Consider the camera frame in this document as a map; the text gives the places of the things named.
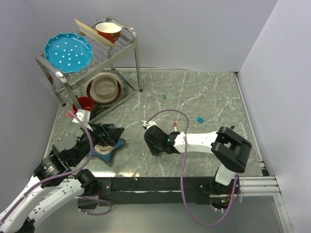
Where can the red cup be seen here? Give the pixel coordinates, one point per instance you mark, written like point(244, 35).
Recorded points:
point(86, 103)

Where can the red and white bowl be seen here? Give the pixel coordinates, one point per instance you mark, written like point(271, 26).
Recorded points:
point(109, 30)

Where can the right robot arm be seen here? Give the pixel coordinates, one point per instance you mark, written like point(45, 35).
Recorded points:
point(231, 149)

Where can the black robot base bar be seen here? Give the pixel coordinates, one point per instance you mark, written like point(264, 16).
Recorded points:
point(155, 190)

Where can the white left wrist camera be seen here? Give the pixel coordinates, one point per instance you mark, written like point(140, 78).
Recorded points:
point(81, 114)

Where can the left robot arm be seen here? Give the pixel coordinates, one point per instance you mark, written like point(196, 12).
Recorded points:
point(54, 183)

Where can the small glass bowl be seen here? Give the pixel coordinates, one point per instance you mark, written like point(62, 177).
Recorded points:
point(103, 150)

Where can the beige rectangular plate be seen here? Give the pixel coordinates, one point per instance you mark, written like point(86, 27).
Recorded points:
point(93, 34)

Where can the metal dish rack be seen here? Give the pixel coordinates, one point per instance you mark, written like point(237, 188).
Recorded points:
point(66, 86)

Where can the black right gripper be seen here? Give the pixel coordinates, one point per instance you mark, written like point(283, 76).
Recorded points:
point(153, 151)

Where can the blue polka dot plate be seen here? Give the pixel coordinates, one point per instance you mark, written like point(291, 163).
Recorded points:
point(68, 52)

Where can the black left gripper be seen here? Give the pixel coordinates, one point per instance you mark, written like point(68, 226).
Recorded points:
point(111, 136)

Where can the beige bowl on rack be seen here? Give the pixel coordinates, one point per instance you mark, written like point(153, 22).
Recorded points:
point(104, 86)

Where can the aluminium rail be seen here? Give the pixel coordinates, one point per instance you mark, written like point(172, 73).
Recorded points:
point(259, 186)

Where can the blue star shaped dish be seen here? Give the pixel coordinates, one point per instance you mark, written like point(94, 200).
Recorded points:
point(106, 158)

